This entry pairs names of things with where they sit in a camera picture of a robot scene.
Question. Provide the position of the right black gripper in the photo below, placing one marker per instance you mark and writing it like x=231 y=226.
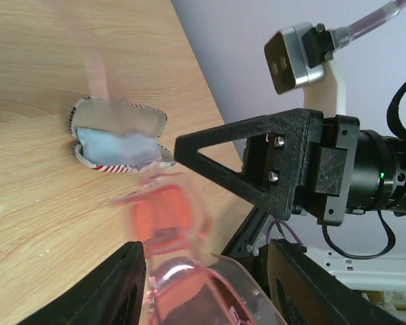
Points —
x=294 y=161

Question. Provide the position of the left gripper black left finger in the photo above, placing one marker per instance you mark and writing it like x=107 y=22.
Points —
x=112 y=293

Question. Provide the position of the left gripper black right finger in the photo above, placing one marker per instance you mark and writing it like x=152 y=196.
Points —
x=317 y=295

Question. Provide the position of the pink translucent sunglasses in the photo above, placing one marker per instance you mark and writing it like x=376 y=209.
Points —
x=187 y=284

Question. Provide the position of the light blue cleaning cloth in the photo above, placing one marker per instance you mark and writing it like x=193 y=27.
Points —
x=109 y=149

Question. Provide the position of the flag pattern glasses case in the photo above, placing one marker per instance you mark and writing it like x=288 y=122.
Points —
x=119 y=117

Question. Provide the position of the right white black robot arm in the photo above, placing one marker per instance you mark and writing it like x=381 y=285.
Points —
x=378 y=180

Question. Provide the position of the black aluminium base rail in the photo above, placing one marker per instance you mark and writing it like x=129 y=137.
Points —
x=250 y=236

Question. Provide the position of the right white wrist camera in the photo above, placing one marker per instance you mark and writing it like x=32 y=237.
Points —
x=302 y=57

